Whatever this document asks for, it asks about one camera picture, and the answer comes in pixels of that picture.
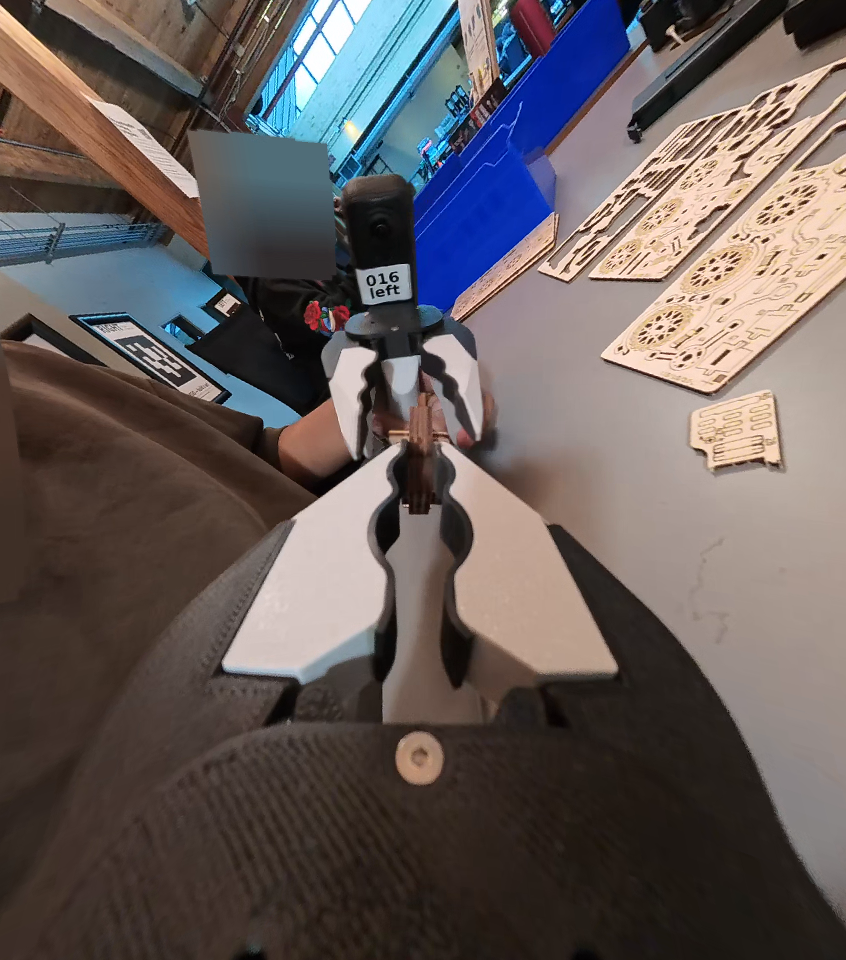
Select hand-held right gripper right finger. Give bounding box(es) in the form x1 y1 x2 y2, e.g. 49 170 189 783
434 444 621 702

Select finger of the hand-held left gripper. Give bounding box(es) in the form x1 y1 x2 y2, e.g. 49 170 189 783
421 333 486 447
329 346 383 461

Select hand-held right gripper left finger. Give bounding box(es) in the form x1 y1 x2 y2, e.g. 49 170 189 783
222 442 405 685

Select partly built wooden model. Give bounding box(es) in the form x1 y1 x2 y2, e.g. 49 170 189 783
387 393 454 519

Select wooden puzzle sheet many cutouts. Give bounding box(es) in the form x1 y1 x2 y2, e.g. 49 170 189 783
537 33 846 285

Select striped small wooden piece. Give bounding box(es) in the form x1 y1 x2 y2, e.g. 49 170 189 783
687 390 783 472

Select wooden puzzle sheet rectangular window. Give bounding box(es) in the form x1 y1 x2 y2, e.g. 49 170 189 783
601 105 846 396

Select person's left forearm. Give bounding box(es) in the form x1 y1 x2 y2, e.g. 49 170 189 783
276 393 357 485

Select grey desk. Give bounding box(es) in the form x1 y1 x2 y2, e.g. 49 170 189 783
460 22 846 954

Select person's left hand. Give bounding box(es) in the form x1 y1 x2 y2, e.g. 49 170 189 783
468 393 501 453

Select blue plastic bin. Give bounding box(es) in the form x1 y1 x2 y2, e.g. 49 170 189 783
468 0 633 159
411 120 559 312

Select spare wooden sheet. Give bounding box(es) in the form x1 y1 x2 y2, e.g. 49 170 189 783
451 212 561 322

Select framed marker poster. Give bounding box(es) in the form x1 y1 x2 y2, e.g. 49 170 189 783
70 311 233 406

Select red bottle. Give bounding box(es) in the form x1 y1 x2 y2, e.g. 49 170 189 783
509 0 553 57

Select white paper sign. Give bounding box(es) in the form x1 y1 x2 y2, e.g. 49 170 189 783
89 97 199 200

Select black power adapter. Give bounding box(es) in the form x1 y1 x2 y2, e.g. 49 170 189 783
625 11 788 144

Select black battery charger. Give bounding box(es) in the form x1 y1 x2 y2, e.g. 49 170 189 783
640 0 739 46

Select wooden beam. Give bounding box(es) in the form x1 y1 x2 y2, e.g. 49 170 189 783
0 0 210 252

